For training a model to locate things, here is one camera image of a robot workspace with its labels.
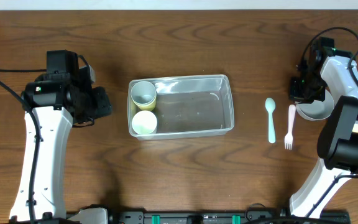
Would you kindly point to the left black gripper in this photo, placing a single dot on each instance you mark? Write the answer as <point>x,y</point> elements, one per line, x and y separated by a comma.
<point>101,101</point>

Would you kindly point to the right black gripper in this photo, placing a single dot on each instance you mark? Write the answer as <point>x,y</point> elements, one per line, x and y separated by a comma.
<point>301,93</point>

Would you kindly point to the grey plastic bowl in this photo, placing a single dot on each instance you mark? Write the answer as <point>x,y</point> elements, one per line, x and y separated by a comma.
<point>317,110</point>

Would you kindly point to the grey plastic cup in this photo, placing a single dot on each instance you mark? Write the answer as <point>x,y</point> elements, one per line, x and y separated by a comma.
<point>143,93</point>

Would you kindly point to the yellow plastic cup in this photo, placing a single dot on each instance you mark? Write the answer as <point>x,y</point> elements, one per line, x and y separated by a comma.
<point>146,106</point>

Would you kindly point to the white plastic cup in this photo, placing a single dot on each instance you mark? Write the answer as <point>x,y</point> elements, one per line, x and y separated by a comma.
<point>144,122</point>

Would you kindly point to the clear plastic container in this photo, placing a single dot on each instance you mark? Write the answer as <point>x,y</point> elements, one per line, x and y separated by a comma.
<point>187,107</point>

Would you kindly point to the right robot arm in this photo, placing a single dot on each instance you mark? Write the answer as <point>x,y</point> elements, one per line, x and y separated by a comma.
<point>328,68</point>

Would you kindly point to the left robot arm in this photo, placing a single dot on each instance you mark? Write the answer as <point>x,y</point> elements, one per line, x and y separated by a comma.
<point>59,99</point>

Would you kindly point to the mint green plastic spoon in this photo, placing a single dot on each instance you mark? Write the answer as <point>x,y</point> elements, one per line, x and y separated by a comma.
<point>270,108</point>

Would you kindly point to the pink plastic fork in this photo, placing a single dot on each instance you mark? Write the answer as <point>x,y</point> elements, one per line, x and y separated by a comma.
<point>288,140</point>

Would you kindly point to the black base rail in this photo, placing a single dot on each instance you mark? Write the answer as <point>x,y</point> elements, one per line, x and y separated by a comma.
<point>251,215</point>

